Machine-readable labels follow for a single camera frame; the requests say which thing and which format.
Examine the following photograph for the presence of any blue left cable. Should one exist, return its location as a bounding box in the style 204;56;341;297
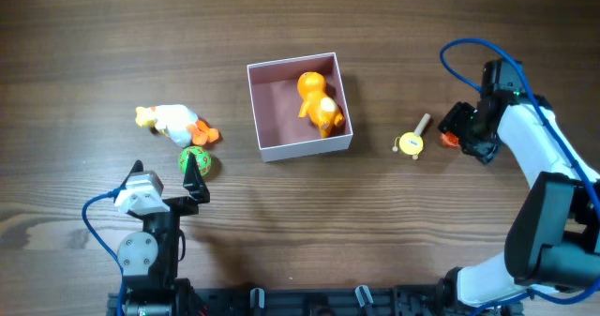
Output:
82;187;128;316

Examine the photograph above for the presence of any green numbered ball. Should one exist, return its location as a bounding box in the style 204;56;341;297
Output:
178;145;212;176

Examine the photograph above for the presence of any white yellow plush duck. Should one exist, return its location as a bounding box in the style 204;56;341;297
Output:
135;104;220;148

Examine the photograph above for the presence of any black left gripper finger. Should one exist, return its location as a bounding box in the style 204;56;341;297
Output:
122;159;143;185
183;154;210;203

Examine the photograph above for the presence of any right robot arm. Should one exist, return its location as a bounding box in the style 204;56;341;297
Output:
439;59;599;308

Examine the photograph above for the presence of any pink open cardboard box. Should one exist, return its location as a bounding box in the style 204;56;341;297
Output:
247;53;353;162

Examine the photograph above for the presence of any orange plastic dinosaur toy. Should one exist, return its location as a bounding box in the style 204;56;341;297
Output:
297;71;345;139

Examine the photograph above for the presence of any yellow wooden rattle drum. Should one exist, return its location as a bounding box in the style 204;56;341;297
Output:
392;113;431;160

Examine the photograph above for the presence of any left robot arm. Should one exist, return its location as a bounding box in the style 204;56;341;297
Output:
114;154;210;315

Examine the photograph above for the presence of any orange round slotted toy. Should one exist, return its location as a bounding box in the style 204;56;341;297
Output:
440;132;460;148

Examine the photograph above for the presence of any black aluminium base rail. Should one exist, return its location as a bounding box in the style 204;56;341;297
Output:
106;285;524;316

